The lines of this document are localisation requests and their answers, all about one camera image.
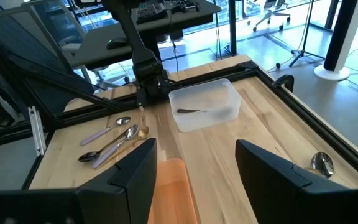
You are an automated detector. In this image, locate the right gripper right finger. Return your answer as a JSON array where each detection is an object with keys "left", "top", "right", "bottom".
[{"left": 234, "top": 139, "right": 358, "bottom": 224}]

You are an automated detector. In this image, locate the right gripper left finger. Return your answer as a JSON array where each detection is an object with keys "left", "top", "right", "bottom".
[{"left": 0, "top": 138, "right": 158, "bottom": 224}]

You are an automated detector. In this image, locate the silver spoon purple handle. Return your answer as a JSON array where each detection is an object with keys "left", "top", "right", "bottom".
[
  {"left": 91, "top": 124, "right": 140, "bottom": 170},
  {"left": 80, "top": 116, "right": 132, "bottom": 147},
  {"left": 309, "top": 151, "right": 335, "bottom": 179}
]

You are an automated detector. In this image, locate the black spoon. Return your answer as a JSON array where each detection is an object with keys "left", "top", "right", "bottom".
[
  {"left": 176, "top": 108, "right": 209, "bottom": 114},
  {"left": 78, "top": 132, "right": 136, "bottom": 163}
]

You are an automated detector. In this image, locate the gold spoon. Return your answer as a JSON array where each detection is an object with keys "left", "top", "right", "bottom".
[{"left": 116, "top": 126, "right": 150, "bottom": 156}]

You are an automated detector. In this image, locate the clear plastic bin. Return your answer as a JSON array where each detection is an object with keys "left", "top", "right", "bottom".
[{"left": 168, "top": 78, "right": 242, "bottom": 133}]

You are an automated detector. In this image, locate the orange plastic bin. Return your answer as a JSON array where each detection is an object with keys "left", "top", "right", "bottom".
[{"left": 147, "top": 157, "right": 200, "bottom": 224}]

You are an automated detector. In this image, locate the small black table clamp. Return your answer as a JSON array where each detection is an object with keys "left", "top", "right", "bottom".
[{"left": 272, "top": 74, "right": 295, "bottom": 93}]

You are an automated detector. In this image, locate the black tripod stand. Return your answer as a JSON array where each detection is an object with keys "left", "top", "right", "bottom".
[{"left": 275, "top": 0, "right": 326, "bottom": 70}]

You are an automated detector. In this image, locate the black computer mouse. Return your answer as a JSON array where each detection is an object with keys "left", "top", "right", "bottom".
[{"left": 106, "top": 37, "right": 129, "bottom": 50}]

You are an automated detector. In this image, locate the white round lamp base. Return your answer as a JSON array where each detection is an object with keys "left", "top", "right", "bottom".
[{"left": 313, "top": 0, "right": 358, "bottom": 82}]

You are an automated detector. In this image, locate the white office chair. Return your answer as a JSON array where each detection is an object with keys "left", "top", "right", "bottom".
[{"left": 246, "top": 0, "right": 292, "bottom": 32}]

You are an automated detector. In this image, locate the black keyboard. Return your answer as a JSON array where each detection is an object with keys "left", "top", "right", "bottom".
[{"left": 136, "top": 1, "right": 168, "bottom": 25}]

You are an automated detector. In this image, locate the black desk clamp tool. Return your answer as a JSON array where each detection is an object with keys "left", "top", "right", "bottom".
[{"left": 169, "top": 0, "right": 201, "bottom": 14}]

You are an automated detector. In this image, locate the black aluminium rig frame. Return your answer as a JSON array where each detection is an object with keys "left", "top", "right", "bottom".
[{"left": 0, "top": 6, "right": 358, "bottom": 187}]

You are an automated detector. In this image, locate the silver metal bracket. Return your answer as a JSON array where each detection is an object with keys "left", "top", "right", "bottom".
[{"left": 27, "top": 105, "right": 47, "bottom": 157}]

